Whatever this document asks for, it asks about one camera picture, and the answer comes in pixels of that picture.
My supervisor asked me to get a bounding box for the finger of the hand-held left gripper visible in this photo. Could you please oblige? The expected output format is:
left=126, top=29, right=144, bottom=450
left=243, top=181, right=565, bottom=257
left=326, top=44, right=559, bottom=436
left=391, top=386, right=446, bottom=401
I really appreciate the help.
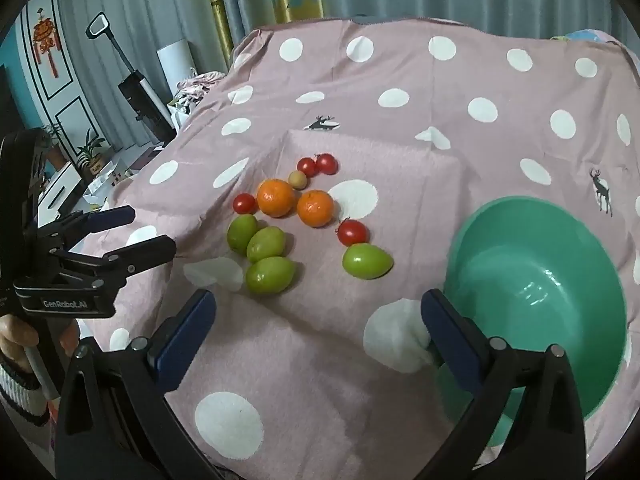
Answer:
left=36, top=204, right=136, bottom=252
left=59, top=234, right=177, bottom=287

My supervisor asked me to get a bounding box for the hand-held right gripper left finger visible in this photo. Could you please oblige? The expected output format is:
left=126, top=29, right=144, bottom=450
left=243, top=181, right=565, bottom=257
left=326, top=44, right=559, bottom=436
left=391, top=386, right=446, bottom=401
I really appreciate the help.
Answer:
left=54, top=288, right=236, bottom=480

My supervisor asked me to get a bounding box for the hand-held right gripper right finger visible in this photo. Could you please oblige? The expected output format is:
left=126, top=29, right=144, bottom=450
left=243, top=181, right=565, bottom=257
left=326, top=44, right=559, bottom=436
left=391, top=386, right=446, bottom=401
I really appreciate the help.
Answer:
left=421, top=288, right=586, bottom=480

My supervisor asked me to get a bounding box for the green jujube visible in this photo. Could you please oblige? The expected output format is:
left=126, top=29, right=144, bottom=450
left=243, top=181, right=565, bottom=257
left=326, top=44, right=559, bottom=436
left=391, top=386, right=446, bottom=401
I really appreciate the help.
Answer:
left=244, top=256, right=298, bottom=295
left=227, top=214, right=259, bottom=253
left=246, top=226, right=287, bottom=263
left=342, top=243, right=394, bottom=281

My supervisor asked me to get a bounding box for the green plastic bowl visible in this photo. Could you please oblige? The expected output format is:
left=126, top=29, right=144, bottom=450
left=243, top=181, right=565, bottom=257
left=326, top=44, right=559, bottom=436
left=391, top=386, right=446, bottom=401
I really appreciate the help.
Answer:
left=434, top=196, right=628, bottom=448

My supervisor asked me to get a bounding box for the orange mandarin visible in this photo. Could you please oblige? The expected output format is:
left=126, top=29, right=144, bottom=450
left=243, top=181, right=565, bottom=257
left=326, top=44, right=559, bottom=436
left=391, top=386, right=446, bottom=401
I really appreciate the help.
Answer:
left=296, top=190, right=335, bottom=228
left=256, top=179, right=296, bottom=218

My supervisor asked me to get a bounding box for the person's left hand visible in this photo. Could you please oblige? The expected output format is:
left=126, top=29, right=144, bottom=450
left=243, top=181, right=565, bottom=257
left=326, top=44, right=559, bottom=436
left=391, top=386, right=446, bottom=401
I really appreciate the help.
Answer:
left=0, top=314, right=81, bottom=367

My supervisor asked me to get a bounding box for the white low cabinet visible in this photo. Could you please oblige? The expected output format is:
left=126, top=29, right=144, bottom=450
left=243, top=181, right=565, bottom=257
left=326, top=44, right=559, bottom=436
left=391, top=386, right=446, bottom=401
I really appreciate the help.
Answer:
left=37, top=145, right=166, bottom=231

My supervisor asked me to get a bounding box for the potted plant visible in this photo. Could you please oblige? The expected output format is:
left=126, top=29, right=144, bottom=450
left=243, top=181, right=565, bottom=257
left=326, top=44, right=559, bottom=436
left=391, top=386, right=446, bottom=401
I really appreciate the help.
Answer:
left=75, top=130, right=108, bottom=176

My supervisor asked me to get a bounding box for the black upright vacuum cleaner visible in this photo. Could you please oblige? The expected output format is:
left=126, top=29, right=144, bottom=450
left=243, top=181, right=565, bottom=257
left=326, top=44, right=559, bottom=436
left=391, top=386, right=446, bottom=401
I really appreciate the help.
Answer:
left=86, top=14, right=177, bottom=146

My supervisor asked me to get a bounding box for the pile of clothes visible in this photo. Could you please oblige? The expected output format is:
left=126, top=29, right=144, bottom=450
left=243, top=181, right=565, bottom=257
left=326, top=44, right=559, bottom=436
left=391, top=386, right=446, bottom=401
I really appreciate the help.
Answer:
left=167, top=71, right=226, bottom=128

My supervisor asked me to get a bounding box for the black television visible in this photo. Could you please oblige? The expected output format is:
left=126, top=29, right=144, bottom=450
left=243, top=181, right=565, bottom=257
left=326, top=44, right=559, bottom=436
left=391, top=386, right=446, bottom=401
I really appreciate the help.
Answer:
left=0, top=65, right=26, bottom=136

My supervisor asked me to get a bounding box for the white cylinder appliance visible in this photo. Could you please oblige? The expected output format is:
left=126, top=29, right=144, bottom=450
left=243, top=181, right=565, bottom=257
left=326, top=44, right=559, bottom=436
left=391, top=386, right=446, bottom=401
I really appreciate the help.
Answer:
left=157, top=38, right=195, bottom=98

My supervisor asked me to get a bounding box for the pink polka-dot cloth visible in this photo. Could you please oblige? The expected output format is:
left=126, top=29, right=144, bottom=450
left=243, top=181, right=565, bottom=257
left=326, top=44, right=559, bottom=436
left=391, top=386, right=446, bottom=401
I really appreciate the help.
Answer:
left=80, top=17, right=640, bottom=476

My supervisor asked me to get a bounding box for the grey curtain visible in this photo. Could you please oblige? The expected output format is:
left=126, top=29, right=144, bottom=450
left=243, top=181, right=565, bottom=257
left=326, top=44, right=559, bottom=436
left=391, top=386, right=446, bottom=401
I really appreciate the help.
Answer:
left=55, top=0, right=566, bottom=146

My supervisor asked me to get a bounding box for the colourful cartoon cloth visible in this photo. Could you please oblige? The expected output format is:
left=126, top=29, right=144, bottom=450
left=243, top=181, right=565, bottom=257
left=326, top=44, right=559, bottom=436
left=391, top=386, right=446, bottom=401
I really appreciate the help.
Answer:
left=550, top=27, right=621, bottom=47

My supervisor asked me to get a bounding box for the red knot wall decoration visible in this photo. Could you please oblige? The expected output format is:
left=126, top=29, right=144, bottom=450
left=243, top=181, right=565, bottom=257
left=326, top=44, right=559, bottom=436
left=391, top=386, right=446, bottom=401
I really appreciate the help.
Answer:
left=32, top=7, right=63, bottom=78

